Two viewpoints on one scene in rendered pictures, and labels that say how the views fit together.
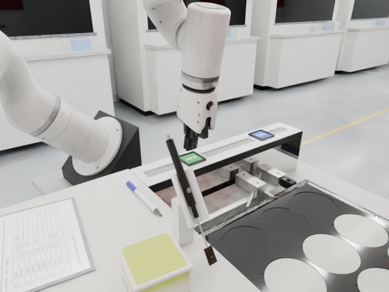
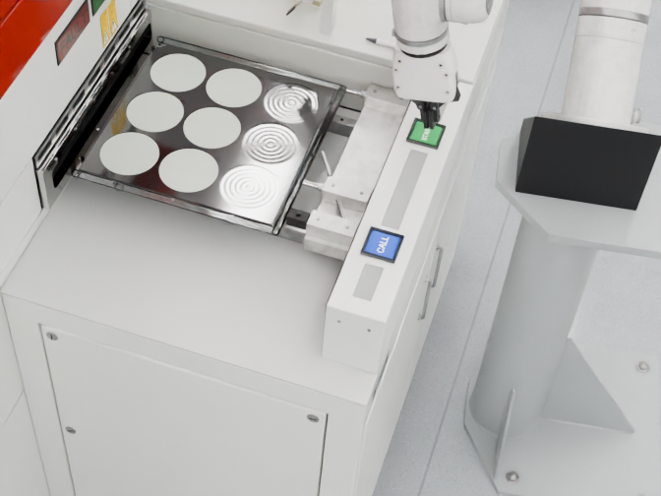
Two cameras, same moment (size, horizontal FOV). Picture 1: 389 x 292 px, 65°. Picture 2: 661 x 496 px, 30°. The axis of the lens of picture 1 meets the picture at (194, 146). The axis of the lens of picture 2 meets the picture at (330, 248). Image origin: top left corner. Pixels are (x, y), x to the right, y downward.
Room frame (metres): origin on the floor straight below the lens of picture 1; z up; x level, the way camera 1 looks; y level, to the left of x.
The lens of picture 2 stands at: (1.73, -1.05, 2.44)
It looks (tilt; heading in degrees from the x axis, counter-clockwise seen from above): 51 degrees down; 140
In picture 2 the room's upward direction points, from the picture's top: 5 degrees clockwise
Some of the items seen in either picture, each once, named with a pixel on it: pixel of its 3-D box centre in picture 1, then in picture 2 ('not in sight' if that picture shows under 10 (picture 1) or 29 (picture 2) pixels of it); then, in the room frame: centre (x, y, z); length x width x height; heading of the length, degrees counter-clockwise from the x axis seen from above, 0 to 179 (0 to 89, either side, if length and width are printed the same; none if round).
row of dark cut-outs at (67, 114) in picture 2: not in sight; (92, 76); (0.27, -0.39, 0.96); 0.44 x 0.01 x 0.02; 126
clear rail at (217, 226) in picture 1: (257, 206); (311, 156); (0.58, -0.15, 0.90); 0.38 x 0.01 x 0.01; 126
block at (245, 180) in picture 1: (250, 182); (346, 194); (0.68, -0.15, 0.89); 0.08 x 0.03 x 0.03; 36
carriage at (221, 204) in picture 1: (227, 202); (359, 174); (0.64, -0.08, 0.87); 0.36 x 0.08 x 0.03; 126
